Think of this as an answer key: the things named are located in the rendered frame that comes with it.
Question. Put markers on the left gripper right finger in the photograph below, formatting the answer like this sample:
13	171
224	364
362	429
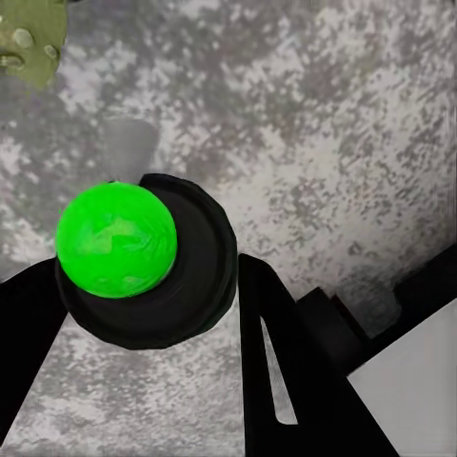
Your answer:
333	420

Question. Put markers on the pot plant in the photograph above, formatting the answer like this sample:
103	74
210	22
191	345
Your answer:
32	38

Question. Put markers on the insectifuge atomizer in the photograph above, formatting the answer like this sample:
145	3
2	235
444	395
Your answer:
149	260

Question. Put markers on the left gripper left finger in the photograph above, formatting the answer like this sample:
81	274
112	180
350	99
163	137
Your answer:
31	314

